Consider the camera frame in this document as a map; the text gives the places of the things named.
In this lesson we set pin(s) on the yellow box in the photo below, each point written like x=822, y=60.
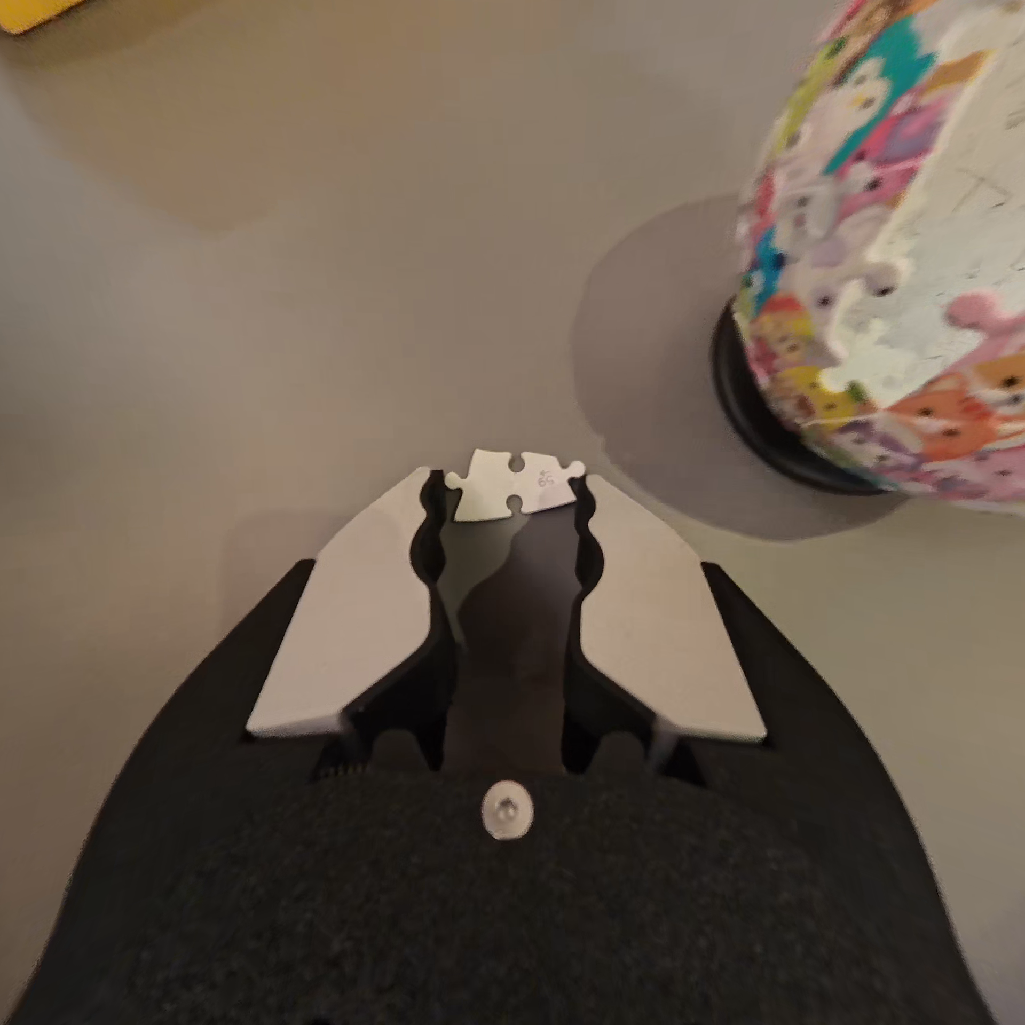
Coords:
x=24, y=14

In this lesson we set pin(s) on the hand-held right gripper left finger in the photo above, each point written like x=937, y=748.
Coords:
x=352, y=616

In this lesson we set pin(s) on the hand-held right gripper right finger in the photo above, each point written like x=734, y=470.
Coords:
x=657, y=632

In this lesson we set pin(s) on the black ball stand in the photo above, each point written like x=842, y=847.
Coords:
x=745, y=400

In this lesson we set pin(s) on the colourful puzzle ball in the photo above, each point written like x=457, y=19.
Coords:
x=897, y=200

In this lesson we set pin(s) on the double jigsaw puzzle piece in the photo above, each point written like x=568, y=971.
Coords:
x=496, y=492

